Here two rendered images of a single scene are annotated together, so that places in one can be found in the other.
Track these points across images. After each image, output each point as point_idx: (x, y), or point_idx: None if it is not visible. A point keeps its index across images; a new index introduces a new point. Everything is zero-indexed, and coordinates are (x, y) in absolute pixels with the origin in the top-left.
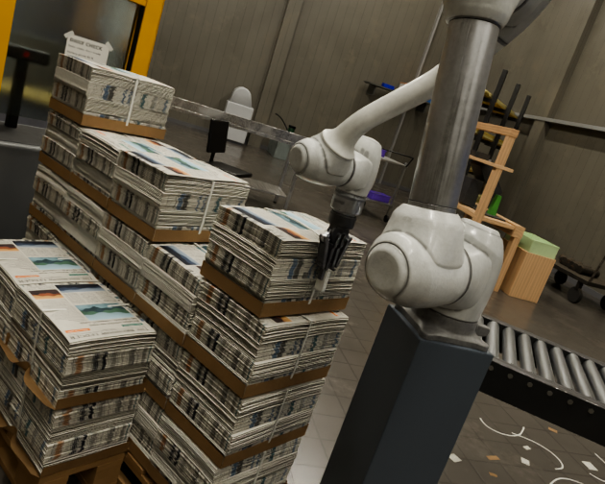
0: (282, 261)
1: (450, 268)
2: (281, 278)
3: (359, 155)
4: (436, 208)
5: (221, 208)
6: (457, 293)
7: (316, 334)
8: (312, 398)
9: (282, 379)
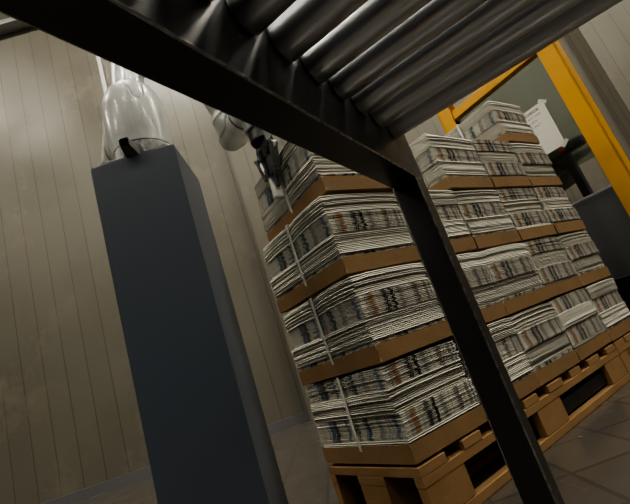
0: (261, 199)
1: (101, 155)
2: (266, 209)
3: None
4: None
5: None
6: (104, 160)
7: (299, 234)
8: (352, 305)
9: (299, 289)
